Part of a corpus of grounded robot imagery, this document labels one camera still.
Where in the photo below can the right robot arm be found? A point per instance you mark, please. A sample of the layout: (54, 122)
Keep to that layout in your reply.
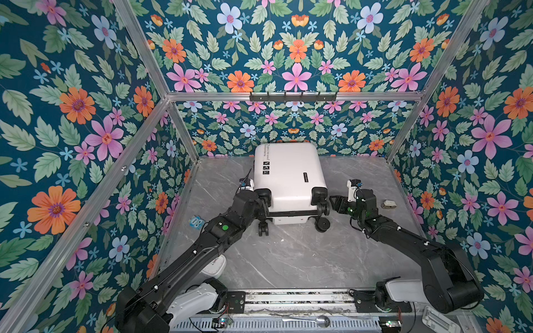
(447, 282)

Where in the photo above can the white square clock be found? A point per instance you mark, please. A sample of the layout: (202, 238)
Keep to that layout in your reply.
(215, 268)

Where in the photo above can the small grey white object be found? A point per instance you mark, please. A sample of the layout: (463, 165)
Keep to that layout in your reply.
(389, 204)

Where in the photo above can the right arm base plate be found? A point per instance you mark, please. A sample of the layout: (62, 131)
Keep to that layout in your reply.
(365, 301)

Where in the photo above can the metal spoon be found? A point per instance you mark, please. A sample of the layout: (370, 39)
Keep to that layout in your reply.
(321, 321)

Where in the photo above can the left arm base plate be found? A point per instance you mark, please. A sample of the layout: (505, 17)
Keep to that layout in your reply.
(232, 302)

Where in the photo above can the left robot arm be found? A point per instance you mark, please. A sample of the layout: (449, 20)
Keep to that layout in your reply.
(161, 303)

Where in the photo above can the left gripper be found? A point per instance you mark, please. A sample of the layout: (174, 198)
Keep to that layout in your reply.
(264, 211)

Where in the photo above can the black hook rail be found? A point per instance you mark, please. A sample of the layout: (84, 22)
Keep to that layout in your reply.
(281, 97)

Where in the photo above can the small blue patterned box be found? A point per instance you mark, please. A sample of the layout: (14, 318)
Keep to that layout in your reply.
(196, 222)

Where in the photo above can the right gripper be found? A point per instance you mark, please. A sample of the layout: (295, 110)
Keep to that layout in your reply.
(341, 202)

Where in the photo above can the black suitcase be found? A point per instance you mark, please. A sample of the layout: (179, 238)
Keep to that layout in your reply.
(288, 177)

